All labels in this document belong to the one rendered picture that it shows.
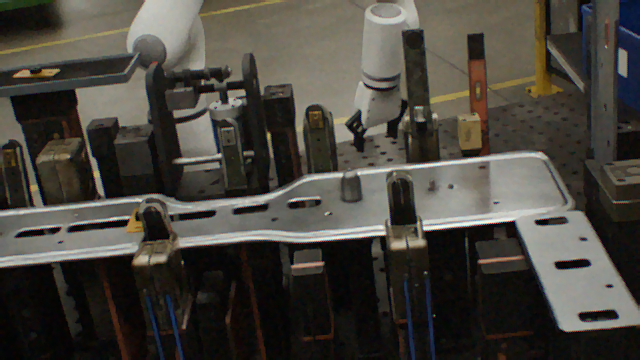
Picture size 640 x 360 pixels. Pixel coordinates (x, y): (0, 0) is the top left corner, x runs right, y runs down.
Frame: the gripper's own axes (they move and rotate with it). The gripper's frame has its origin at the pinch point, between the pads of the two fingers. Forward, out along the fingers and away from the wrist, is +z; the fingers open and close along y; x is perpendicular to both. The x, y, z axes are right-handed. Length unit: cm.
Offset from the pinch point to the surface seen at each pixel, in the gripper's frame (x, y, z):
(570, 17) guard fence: -109, -202, 76
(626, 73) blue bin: 46, -16, -36
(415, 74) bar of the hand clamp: 28.3, 16.4, -36.9
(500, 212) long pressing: 57, 23, -31
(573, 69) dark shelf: 28.7, -25.0, -24.7
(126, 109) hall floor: -284, -53, 172
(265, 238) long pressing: 38, 52, -25
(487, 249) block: 62, 30, -30
